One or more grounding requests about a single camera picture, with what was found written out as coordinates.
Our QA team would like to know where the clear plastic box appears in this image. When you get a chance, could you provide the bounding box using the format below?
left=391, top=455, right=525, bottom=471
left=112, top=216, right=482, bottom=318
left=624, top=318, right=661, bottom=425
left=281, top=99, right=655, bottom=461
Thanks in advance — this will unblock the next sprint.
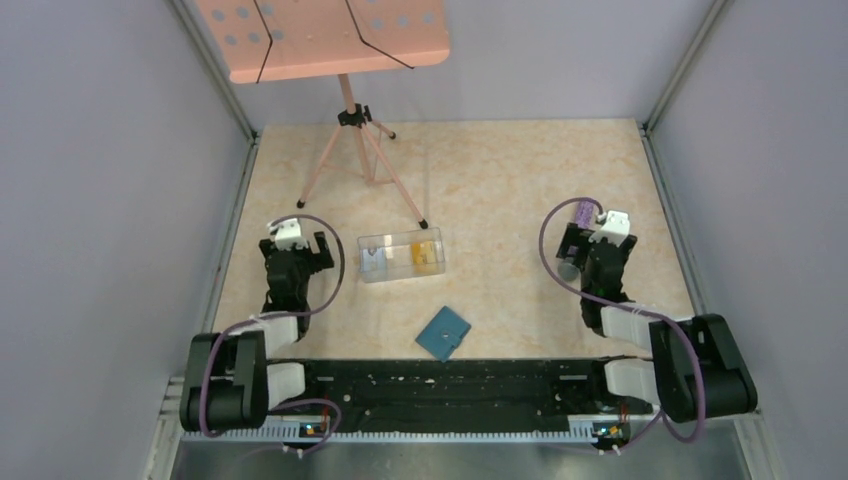
left=357, top=228, right=446, bottom=283

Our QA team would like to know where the blue card holder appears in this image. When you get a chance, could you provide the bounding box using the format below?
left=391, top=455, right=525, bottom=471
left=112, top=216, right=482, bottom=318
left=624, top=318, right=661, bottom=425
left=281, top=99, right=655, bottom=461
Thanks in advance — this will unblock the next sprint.
left=415, top=306, right=471, bottom=363

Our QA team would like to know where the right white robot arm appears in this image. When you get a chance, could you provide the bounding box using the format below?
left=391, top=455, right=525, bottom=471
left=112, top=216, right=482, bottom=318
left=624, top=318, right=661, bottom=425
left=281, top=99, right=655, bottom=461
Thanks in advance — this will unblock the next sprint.
left=557, top=222, right=759, bottom=423

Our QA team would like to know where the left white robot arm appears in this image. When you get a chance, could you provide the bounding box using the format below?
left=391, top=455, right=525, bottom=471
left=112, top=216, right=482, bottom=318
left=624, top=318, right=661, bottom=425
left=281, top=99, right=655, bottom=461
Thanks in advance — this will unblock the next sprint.
left=206, top=231, right=335, bottom=434

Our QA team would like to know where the purple glitter cylinder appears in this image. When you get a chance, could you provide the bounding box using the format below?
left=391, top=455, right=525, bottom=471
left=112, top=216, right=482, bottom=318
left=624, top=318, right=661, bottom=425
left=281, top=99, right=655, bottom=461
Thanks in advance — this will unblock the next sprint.
left=556, top=200, right=595, bottom=282

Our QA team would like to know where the pink music stand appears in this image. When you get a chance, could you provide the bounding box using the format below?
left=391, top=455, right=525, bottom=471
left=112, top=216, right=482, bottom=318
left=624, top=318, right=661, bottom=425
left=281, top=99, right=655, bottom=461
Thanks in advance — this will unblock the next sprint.
left=196, top=0, right=451, bottom=229

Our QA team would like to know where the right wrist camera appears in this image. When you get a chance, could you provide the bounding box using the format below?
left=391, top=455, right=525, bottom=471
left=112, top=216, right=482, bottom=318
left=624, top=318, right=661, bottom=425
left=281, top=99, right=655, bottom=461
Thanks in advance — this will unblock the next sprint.
left=589, top=210, right=630, bottom=246

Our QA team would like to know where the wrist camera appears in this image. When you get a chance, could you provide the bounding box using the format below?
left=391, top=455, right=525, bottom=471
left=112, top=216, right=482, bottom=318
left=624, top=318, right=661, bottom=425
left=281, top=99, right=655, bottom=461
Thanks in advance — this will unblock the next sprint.
left=589, top=210, right=630, bottom=246
left=267, top=219, right=309, bottom=251

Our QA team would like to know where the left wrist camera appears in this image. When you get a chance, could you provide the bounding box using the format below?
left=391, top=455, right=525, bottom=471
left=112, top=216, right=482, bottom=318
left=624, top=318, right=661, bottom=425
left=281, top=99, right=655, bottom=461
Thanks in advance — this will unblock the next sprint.
left=267, top=219, right=309, bottom=251

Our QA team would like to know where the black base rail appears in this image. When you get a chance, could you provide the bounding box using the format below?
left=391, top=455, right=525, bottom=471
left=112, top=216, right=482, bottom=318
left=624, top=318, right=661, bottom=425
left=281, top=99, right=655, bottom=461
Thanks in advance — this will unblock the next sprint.
left=299, top=359, right=654, bottom=439

